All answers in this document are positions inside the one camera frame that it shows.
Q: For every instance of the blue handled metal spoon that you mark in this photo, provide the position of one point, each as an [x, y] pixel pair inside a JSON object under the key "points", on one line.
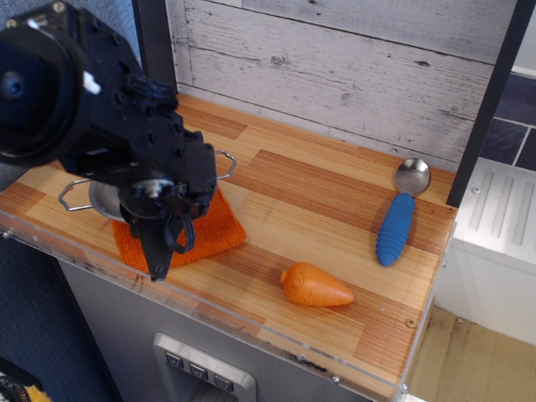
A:
{"points": [[411, 178]]}

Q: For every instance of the silver pot with wire handles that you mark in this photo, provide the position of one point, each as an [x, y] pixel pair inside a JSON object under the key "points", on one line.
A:
{"points": [[106, 199]]}

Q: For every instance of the black vertical frame post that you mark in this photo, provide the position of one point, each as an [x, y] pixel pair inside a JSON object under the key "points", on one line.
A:
{"points": [[508, 52]]}

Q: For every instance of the orange toy carrot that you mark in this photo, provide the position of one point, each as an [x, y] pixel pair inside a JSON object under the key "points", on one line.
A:
{"points": [[306, 284]]}

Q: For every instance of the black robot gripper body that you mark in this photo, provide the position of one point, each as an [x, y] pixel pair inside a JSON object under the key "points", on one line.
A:
{"points": [[135, 141]]}

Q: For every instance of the clear acrylic table edge guard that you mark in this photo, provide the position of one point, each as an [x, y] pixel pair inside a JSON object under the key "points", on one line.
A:
{"points": [[231, 305]]}

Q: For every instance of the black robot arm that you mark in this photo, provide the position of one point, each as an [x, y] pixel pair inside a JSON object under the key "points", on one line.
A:
{"points": [[72, 91]]}

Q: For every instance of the silver toy fridge cabinet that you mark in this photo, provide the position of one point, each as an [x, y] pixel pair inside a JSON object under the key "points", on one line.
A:
{"points": [[165, 345]]}

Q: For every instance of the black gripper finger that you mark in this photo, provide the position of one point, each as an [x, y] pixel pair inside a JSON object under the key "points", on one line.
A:
{"points": [[158, 255]]}

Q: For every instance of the white toy sink unit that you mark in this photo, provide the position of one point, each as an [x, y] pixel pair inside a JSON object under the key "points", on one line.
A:
{"points": [[488, 273]]}

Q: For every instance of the yellow object at corner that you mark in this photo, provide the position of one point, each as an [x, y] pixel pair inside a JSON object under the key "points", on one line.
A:
{"points": [[36, 395]]}

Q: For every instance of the orange knitted cloth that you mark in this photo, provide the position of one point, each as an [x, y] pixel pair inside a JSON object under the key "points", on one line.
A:
{"points": [[217, 231]]}

